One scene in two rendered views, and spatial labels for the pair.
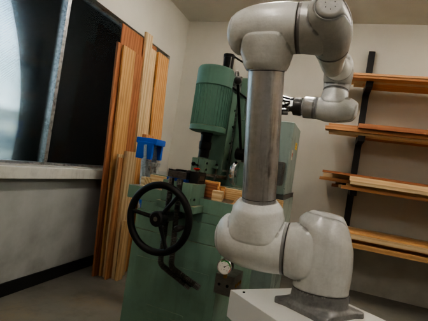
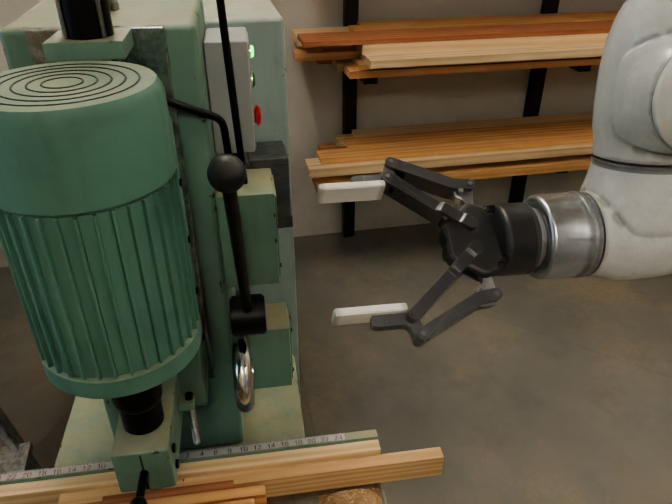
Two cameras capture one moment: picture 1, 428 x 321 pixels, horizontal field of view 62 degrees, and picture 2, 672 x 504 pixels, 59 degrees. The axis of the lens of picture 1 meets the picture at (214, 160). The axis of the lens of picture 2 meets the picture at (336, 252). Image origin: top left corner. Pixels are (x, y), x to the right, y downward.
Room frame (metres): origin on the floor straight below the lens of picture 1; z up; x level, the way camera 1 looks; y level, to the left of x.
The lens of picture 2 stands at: (1.11, 0.11, 1.65)
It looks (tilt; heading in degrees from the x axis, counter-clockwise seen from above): 32 degrees down; 329
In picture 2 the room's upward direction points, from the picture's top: straight up
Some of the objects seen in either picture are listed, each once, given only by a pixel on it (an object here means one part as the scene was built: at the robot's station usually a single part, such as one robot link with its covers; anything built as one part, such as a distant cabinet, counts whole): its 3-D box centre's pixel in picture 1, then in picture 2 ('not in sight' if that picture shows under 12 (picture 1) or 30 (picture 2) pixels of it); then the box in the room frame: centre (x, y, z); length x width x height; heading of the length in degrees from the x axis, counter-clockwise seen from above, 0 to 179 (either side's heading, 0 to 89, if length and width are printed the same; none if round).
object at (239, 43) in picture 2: not in sight; (231, 90); (1.94, -0.20, 1.40); 0.10 x 0.06 x 0.16; 158
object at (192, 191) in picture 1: (183, 192); not in sight; (1.51, 0.11, 0.91); 0.15 x 0.14 x 0.09; 68
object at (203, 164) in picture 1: (204, 167); (153, 433); (1.71, 0.04, 1.03); 0.14 x 0.07 x 0.09; 158
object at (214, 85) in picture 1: (211, 100); (98, 232); (1.70, 0.05, 1.35); 0.18 x 0.18 x 0.31
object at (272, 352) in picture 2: (243, 174); (263, 346); (1.81, -0.16, 1.02); 0.09 x 0.07 x 0.12; 68
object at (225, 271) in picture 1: (225, 268); not in sight; (1.40, -0.11, 0.65); 0.06 x 0.04 x 0.08; 68
